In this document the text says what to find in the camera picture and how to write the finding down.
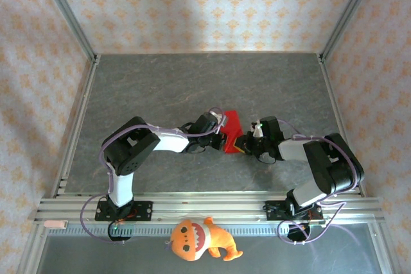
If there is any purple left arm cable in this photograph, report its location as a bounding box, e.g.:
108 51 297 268
79 107 225 246

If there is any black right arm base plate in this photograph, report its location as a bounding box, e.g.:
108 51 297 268
263 200 324 223

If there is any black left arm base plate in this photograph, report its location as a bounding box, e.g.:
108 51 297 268
95 201 153 223

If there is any pink tag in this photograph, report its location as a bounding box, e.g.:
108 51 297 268
44 219 68 229

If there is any aluminium frame post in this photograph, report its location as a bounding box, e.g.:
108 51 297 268
319 0 383 62
33 0 99 63

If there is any grey slotted cable duct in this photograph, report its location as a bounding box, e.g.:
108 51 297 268
48 223 370 237

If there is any orange shark plush toy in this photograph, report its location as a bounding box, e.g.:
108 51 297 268
164 216 244 262

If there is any aluminium side rail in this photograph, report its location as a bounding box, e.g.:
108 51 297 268
317 53 367 198
51 55 101 198

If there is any red cloth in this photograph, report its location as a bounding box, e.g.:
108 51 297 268
221 110 245 155

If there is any aluminium mounting rail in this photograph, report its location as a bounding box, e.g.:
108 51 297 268
31 192 385 225

